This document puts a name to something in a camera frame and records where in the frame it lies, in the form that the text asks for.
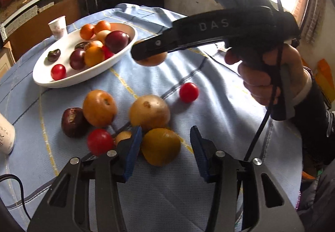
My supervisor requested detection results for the brown round pear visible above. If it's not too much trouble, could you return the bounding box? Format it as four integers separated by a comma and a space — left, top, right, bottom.
128, 95, 170, 132

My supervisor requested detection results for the white beverage can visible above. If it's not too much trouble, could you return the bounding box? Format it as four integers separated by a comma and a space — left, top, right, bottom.
0, 114, 15, 155

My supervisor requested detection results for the white oval plate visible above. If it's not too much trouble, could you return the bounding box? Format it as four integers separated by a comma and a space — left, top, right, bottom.
32, 23, 138, 88

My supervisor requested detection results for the orange persimmon fruit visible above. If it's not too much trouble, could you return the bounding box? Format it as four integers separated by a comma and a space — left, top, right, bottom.
82, 89, 117, 128

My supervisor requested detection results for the small yellow fruit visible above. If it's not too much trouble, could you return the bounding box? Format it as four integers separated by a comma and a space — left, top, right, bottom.
114, 131, 132, 146

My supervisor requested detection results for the large orange tangerine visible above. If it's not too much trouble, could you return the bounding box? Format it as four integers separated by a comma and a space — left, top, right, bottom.
84, 46, 104, 67

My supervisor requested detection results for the red cherry tomato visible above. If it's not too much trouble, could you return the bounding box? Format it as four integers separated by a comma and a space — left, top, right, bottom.
87, 129, 115, 156
101, 45, 114, 60
50, 64, 66, 80
179, 83, 199, 103

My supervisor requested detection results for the orange small fruit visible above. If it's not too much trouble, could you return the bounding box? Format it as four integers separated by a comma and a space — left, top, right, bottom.
135, 52, 167, 67

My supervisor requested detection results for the white paper cup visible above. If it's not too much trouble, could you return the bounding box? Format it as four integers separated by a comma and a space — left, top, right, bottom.
48, 16, 68, 40

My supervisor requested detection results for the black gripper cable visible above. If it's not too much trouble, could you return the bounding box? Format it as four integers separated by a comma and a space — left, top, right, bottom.
243, 0, 286, 162

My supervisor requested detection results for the brown wooden board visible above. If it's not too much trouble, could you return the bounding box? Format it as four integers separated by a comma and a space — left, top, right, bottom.
7, 0, 88, 61

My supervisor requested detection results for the person right hand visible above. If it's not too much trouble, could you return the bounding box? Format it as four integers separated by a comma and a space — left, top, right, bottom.
224, 43, 309, 107

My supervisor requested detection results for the dark red plum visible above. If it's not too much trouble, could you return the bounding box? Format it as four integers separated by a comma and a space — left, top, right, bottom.
104, 31, 129, 54

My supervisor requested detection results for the orange tangerine on plate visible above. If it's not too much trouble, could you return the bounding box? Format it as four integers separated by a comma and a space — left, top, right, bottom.
80, 24, 94, 40

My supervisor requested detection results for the dark purple mangosteen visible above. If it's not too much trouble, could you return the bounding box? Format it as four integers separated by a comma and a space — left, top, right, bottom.
47, 49, 61, 62

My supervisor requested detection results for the blue checked tablecloth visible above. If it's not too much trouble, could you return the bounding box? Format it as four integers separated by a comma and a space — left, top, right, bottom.
1, 4, 304, 231

